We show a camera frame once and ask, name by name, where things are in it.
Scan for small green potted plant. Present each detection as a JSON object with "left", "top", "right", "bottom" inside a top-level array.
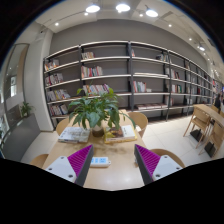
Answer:
[{"left": 19, "top": 101, "right": 36, "bottom": 118}]

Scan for yellow book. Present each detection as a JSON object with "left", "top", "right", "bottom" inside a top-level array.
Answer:
[{"left": 104, "top": 133, "right": 138, "bottom": 144}]

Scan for ceiling lights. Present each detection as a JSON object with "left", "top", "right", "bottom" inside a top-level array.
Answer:
[{"left": 53, "top": 2, "right": 214, "bottom": 64}]

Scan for round-backed light wooden chair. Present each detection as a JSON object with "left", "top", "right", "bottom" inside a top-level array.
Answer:
[
  {"left": 55, "top": 117, "right": 73, "bottom": 136},
  {"left": 29, "top": 153, "right": 50, "bottom": 169},
  {"left": 150, "top": 148, "right": 186, "bottom": 169},
  {"left": 128, "top": 111, "right": 149, "bottom": 138}
]

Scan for person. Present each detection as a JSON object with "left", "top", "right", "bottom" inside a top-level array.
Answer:
[{"left": 214, "top": 93, "right": 224, "bottom": 113}]

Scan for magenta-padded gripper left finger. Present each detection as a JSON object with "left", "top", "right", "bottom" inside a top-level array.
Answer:
[{"left": 44, "top": 144, "right": 94, "bottom": 187}]

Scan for book with painting cover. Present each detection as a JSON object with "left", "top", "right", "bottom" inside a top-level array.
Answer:
[{"left": 104, "top": 124, "right": 137, "bottom": 141}]

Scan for grey bookshelf unit with books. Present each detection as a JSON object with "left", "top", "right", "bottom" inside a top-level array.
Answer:
[{"left": 42, "top": 40, "right": 216, "bottom": 129}]

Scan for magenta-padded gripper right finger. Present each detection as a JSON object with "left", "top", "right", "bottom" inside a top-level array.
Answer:
[{"left": 134, "top": 144, "right": 183, "bottom": 186}]

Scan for white power strip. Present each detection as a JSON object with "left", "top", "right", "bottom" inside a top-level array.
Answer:
[{"left": 89, "top": 156, "right": 112, "bottom": 168}]

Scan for green plant in white pot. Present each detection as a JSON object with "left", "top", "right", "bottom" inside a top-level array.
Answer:
[{"left": 68, "top": 87, "right": 137, "bottom": 138}]

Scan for open-framed wooden chair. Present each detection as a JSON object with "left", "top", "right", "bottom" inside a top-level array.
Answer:
[
  {"left": 199, "top": 121, "right": 224, "bottom": 158},
  {"left": 183, "top": 106, "right": 212, "bottom": 143}
]

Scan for long wooden table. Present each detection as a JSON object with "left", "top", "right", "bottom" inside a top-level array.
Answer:
[{"left": 193, "top": 103, "right": 224, "bottom": 128}]

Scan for pale grey cover book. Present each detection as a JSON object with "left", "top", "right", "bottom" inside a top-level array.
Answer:
[{"left": 58, "top": 126, "right": 92, "bottom": 144}]

